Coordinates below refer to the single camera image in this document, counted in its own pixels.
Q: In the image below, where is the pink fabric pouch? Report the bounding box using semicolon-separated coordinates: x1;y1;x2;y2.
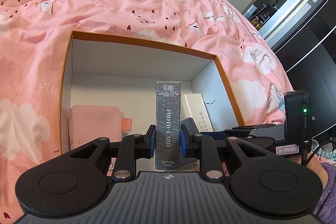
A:
68;105;132;149

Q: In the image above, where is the orange cardboard storage box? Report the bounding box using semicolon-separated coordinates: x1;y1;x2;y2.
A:
59;31;245;152

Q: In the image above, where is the black cable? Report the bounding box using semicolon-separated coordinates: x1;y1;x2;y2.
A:
301;139;336;167

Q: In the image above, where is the pink patterned duvet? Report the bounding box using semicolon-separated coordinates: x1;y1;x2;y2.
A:
1;0;292;223

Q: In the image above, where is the purple fuzzy sleeve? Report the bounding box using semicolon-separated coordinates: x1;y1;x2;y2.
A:
314;162;335;224

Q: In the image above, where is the black wardrobe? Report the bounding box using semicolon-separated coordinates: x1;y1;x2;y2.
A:
275;0;335;143

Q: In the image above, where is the black photo card box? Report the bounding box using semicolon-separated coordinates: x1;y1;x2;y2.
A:
155;82;181;170

